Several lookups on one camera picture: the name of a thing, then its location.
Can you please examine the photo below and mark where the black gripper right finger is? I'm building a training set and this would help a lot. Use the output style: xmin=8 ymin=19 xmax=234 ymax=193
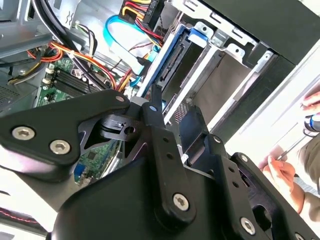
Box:
xmin=178 ymin=104 xmax=320 ymax=240

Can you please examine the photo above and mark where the round black tool blue ring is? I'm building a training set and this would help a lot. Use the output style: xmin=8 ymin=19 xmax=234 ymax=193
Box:
xmin=302 ymin=113 xmax=320 ymax=138

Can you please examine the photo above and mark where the person right hand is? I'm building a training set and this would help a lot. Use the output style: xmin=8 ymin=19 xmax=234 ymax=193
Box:
xmin=300 ymin=89 xmax=320 ymax=115

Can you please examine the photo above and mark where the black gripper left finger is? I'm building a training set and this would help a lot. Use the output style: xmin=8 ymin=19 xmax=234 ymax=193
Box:
xmin=0 ymin=83 xmax=198 ymax=226

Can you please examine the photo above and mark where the hard disk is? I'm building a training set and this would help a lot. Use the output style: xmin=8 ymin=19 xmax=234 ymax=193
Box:
xmin=136 ymin=23 xmax=210 ymax=101

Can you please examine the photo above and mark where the power wire with black connector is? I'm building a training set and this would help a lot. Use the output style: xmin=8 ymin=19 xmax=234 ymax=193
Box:
xmin=118 ymin=0 xmax=166 ymax=48

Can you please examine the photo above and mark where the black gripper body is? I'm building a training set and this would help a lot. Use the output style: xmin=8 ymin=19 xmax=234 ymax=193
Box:
xmin=51 ymin=154 xmax=241 ymax=240

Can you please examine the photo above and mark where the person left hand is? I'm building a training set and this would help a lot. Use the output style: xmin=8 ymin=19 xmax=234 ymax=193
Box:
xmin=258 ymin=153 xmax=305 ymax=215

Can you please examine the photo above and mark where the thin silver rod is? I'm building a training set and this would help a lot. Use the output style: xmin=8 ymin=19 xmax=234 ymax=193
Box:
xmin=277 ymin=136 xmax=309 ymax=161

